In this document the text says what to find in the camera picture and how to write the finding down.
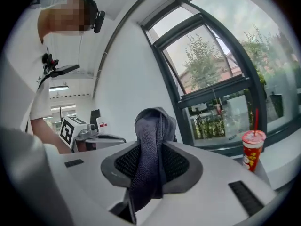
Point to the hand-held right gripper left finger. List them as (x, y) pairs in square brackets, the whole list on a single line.
[(94, 185)]

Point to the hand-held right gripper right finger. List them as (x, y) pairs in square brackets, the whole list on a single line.
[(211, 173)]

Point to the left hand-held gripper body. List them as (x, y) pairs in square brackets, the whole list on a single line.
[(68, 131)]

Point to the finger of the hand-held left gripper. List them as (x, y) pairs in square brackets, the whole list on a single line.
[(110, 139)]

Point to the dark grey cloth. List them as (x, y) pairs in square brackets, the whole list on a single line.
[(150, 131)]

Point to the person's left forearm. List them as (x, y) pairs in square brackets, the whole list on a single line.
[(47, 133)]

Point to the dark framed window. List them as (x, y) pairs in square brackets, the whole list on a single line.
[(63, 113), (211, 92)]

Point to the tall black ribbed stand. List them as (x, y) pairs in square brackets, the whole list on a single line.
[(94, 119)]

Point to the long ceiling light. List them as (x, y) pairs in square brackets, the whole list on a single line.
[(58, 88)]

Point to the red drink cup with straw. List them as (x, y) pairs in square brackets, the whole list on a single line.
[(252, 149)]

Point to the person's white shirt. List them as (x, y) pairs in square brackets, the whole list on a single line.
[(21, 79)]

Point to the person's head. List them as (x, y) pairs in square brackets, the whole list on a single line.
[(65, 18)]

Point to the black head-mounted camera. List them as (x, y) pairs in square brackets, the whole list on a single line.
[(99, 21)]

